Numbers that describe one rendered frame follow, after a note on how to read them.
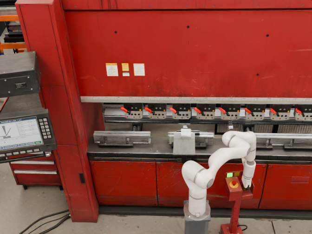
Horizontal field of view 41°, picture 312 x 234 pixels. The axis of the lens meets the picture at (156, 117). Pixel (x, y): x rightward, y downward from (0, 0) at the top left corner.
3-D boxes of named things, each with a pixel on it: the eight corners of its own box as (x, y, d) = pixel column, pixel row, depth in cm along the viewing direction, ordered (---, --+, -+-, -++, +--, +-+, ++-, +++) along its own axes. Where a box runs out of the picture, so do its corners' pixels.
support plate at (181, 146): (172, 154, 344) (172, 153, 343) (173, 133, 364) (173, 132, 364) (195, 155, 343) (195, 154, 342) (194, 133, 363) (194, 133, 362)
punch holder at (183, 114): (172, 119, 350) (172, 103, 340) (172, 113, 357) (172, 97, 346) (190, 119, 349) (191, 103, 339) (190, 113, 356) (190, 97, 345)
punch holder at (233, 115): (220, 120, 348) (222, 103, 337) (220, 113, 354) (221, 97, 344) (239, 120, 347) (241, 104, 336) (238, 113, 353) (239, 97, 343)
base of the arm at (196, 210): (211, 220, 291) (213, 203, 279) (184, 221, 291) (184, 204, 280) (209, 198, 306) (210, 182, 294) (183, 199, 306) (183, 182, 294)
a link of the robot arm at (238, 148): (186, 181, 280) (204, 195, 270) (186, 169, 272) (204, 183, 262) (235, 142, 303) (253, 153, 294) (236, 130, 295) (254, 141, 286)
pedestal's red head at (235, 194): (228, 201, 346) (230, 186, 335) (224, 186, 358) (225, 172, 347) (252, 198, 348) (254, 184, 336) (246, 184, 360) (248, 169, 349)
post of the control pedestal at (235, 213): (230, 234, 385) (235, 195, 351) (229, 229, 389) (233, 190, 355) (236, 233, 385) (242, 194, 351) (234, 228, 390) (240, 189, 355)
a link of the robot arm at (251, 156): (240, 136, 320) (240, 161, 341) (245, 152, 308) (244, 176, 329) (251, 133, 319) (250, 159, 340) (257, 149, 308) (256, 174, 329)
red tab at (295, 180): (290, 183, 373) (292, 178, 369) (290, 181, 375) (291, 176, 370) (308, 184, 372) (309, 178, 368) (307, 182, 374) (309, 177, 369)
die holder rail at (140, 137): (94, 143, 375) (93, 135, 369) (95, 138, 380) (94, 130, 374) (150, 144, 372) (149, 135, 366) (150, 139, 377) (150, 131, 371)
